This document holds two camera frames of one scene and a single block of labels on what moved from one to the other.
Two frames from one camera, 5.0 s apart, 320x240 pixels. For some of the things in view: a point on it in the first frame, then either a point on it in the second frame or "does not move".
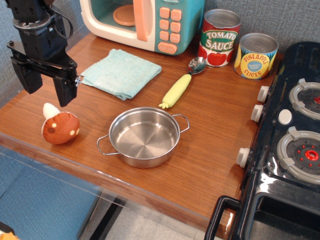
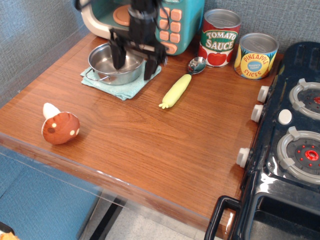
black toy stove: (280, 166) does not move
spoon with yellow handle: (196, 64) does not move
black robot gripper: (43, 47) to (142, 35)
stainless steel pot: (144, 137) to (100, 60)
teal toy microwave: (170, 27) does not move
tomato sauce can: (218, 36) does not move
